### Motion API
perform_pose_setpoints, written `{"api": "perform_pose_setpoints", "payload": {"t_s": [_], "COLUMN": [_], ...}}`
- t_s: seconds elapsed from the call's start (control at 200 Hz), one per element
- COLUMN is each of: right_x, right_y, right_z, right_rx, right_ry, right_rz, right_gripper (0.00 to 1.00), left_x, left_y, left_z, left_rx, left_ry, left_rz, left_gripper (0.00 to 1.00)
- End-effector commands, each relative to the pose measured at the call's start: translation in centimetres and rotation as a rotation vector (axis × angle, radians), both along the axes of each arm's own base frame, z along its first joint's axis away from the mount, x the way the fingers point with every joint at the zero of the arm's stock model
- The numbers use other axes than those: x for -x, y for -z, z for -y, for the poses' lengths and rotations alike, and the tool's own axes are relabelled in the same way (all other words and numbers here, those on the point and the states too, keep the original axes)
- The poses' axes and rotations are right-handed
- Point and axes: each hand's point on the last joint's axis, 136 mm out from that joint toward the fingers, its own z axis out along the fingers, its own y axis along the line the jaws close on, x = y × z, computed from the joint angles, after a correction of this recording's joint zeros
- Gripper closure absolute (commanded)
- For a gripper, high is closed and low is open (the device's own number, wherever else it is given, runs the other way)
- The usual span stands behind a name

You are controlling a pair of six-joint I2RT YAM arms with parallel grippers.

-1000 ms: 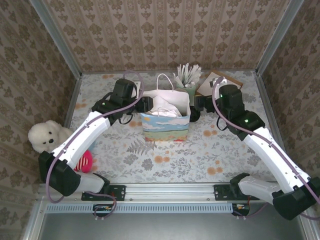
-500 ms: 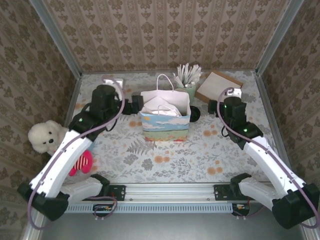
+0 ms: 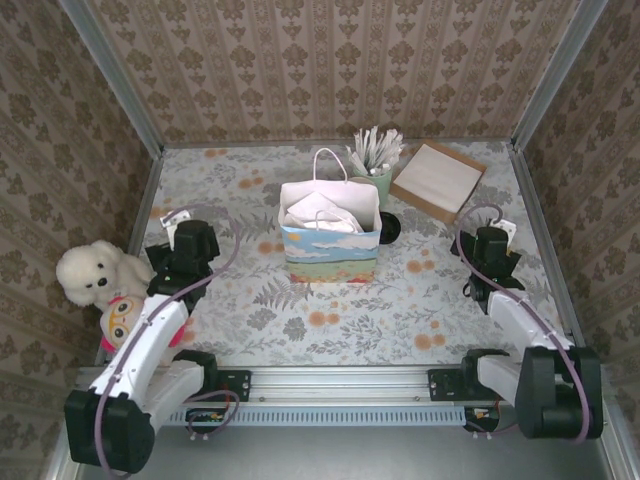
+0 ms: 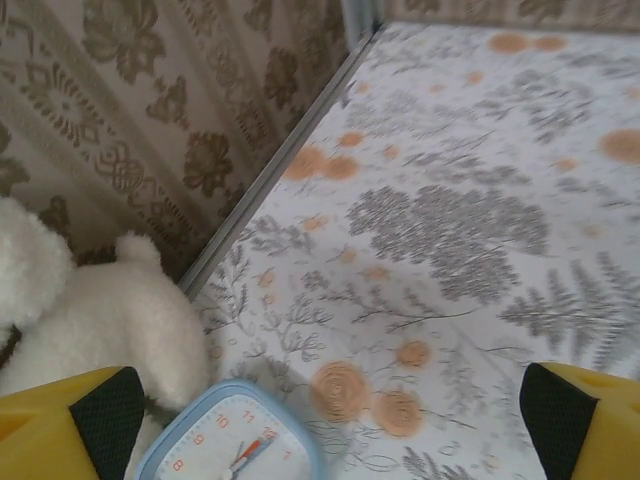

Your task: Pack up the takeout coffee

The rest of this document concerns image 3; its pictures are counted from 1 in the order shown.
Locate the aluminium frame post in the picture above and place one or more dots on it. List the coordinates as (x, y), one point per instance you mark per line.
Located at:
(122, 90)
(556, 75)

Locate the aluminium front rail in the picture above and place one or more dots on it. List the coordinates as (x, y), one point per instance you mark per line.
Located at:
(340, 382)

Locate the aluminium side rail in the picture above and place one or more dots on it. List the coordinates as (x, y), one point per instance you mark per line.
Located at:
(136, 235)
(526, 190)

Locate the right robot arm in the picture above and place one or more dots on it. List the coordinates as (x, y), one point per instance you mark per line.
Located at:
(520, 320)

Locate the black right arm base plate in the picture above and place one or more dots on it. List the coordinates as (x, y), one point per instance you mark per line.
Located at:
(440, 385)

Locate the grey metal panel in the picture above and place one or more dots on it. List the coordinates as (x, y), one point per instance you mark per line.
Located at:
(325, 455)

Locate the black plastic coffee lid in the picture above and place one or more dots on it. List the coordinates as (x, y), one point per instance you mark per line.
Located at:
(390, 227)

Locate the landscape print paper bag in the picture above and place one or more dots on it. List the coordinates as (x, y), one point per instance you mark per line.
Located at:
(325, 260)

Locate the white paper napkin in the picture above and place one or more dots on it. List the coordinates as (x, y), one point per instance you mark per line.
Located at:
(435, 175)
(310, 210)

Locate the mint green straw holder cup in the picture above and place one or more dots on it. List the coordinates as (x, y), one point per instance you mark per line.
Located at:
(382, 185)

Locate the plush doll with glasses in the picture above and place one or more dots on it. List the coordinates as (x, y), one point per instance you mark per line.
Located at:
(117, 322)

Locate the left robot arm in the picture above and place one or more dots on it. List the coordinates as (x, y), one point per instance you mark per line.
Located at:
(145, 340)

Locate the white plush dog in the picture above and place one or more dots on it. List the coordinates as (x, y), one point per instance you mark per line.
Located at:
(95, 270)

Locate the brown cardboard napkin box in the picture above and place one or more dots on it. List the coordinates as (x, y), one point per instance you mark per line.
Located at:
(425, 207)

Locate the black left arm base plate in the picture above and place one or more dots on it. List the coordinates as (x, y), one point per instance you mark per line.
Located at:
(240, 385)

